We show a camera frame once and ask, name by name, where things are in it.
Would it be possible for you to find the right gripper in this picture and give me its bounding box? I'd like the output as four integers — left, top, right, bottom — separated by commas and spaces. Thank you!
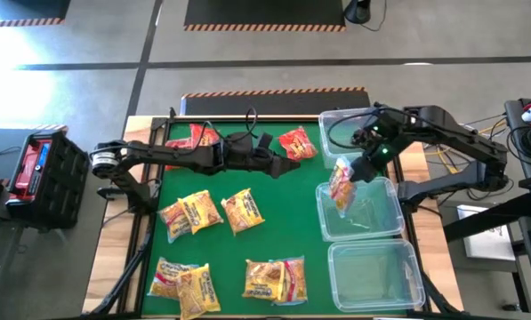
350, 132, 402, 183

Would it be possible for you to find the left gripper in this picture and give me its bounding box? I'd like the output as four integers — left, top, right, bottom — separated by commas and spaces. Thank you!
222, 132, 302, 180

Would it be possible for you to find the yellow Maruchan noodle pack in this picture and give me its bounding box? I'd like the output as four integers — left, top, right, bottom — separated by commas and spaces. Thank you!
220, 188, 266, 236
241, 259, 287, 302
177, 189, 225, 236
174, 263, 222, 320

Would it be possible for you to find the clear plastic bin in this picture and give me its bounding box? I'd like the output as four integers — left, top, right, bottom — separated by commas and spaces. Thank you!
314, 176, 406, 243
318, 108, 398, 170
327, 238, 426, 312

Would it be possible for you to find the green table mat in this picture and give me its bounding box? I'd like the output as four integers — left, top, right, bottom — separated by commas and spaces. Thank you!
141, 120, 409, 317

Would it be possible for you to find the black diagonal bar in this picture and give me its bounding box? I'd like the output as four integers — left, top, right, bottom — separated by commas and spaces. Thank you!
442, 191, 531, 244

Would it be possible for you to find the white box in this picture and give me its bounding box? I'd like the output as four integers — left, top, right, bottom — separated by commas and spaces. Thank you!
455, 203, 518, 262

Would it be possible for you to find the black round stand base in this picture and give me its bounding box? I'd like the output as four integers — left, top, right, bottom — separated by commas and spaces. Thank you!
342, 0, 373, 25

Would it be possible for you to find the dark grey side desk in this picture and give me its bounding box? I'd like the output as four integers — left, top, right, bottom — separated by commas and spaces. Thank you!
503, 97, 531, 294

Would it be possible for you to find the red and black tool box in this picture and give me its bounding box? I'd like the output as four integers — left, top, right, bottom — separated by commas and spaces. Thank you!
5, 130, 92, 231

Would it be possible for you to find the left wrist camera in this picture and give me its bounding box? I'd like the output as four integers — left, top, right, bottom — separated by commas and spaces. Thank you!
256, 132, 275, 151

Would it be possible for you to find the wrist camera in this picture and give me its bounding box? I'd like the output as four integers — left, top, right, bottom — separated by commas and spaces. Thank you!
360, 119, 389, 141
256, 132, 275, 151

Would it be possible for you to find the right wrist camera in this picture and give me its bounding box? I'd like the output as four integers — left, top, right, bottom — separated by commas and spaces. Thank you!
360, 119, 389, 141

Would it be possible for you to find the black aluminium frame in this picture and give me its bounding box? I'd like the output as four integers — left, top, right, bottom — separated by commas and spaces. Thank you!
85, 106, 464, 320

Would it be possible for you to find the yellow cable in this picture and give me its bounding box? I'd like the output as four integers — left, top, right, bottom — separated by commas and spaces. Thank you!
423, 120, 507, 177

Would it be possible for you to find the thin black stand cable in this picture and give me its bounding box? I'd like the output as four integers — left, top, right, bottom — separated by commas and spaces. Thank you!
360, 0, 388, 33

